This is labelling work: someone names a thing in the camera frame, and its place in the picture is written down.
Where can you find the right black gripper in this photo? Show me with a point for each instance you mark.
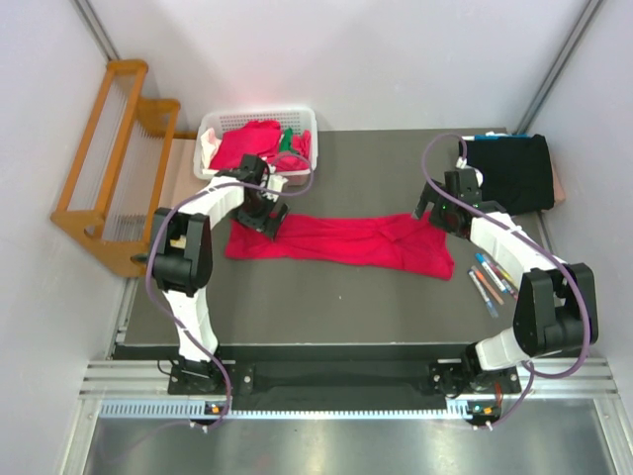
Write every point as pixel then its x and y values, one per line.
pixel 432 194

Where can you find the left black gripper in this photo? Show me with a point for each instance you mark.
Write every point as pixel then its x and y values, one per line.
pixel 264 221

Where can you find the red t-shirt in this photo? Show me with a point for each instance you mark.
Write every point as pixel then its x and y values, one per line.
pixel 397 242

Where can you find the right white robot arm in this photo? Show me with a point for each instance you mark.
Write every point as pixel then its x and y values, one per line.
pixel 555 310

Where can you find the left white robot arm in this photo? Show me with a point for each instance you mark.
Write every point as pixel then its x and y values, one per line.
pixel 180 262

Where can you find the folded black t-shirt stack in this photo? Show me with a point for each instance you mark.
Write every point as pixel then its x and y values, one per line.
pixel 516 171

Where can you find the blue pen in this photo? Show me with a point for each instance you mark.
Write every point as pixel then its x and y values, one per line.
pixel 493 272

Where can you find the green cloth in basket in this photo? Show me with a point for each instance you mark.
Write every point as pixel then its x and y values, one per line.
pixel 286 141

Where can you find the red clothes in basket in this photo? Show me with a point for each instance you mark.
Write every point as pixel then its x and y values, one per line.
pixel 261 138

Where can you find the orange pen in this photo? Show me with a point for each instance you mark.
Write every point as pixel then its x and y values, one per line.
pixel 487 285

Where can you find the brown cardboard sheet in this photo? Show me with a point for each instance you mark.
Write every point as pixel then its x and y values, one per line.
pixel 180 182

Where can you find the white cloth in basket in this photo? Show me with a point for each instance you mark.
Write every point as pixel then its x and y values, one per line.
pixel 210 144

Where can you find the white plastic laundry basket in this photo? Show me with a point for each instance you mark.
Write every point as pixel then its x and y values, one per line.
pixel 299 118

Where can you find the yellow red pen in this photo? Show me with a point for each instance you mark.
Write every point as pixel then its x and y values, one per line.
pixel 507 279

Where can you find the orange wooden rack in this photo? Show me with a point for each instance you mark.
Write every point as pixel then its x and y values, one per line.
pixel 116 178

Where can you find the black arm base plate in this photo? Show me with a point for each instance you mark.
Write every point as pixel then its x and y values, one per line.
pixel 393 376

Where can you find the white slotted cable duct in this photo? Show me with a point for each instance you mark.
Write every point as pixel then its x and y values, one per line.
pixel 209 411

